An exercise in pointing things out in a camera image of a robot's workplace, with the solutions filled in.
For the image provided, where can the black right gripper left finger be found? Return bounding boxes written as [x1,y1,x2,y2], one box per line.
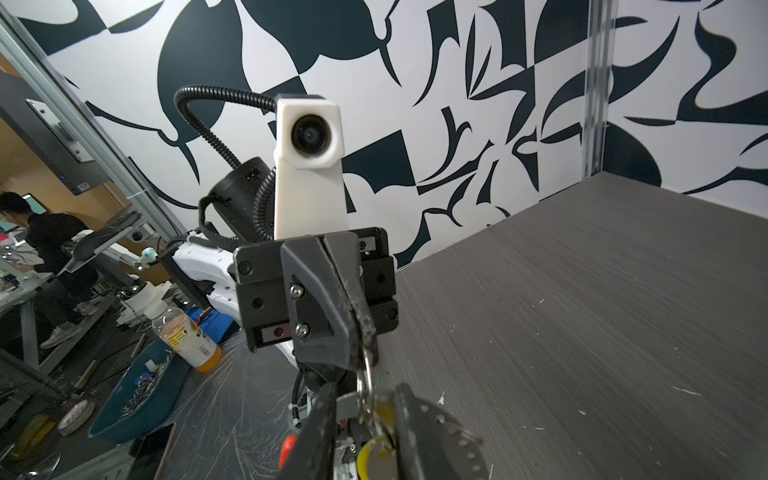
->
[292,384,337,479]

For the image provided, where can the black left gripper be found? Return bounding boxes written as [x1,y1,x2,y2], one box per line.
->
[234,228,399,370]

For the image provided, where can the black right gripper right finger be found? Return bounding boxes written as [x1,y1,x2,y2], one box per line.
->
[394,383,489,480]

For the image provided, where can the red key tag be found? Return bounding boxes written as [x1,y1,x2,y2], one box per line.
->
[279,435,297,470]

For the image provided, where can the yellow key tag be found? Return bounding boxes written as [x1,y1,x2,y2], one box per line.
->
[356,436,398,480]

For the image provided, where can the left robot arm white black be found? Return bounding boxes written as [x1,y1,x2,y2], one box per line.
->
[172,85,399,371]

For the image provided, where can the plastic bottle orange liquid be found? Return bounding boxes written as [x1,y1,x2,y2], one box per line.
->
[144,300,222,372]

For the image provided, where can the teal bin with parts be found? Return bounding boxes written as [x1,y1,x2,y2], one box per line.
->
[88,340,190,444]

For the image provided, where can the person in black shirt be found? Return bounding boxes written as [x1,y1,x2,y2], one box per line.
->
[1,192,98,349]

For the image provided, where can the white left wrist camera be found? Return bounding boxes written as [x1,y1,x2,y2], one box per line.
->
[273,94,349,240]

